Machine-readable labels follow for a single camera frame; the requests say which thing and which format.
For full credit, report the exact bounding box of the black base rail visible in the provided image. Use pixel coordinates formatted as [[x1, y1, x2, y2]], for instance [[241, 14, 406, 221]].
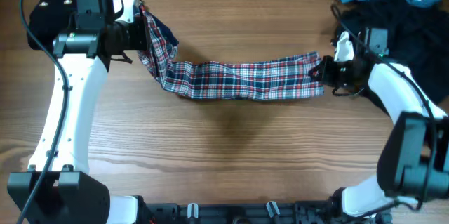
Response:
[[137, 201, 393, 224]]

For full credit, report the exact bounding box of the red blue plaid garment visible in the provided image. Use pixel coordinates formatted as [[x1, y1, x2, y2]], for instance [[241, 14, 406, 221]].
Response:
[[138, 5, 324, 101]]

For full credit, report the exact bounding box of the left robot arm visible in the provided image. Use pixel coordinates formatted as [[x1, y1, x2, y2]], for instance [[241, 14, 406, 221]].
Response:
[[7, 0, 150, 223]]

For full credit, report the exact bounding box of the black knit garment with buttons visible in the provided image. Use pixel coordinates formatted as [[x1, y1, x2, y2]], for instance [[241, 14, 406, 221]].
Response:
[[26, 0, 145, 53]]

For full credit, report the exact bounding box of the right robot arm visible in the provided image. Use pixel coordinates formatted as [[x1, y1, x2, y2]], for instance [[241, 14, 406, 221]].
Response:
[[309, 30, 448, 219]]

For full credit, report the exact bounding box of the black mesh garment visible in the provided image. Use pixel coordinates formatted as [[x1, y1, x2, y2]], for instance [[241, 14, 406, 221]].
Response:
[[340, 0, 448, 104]]

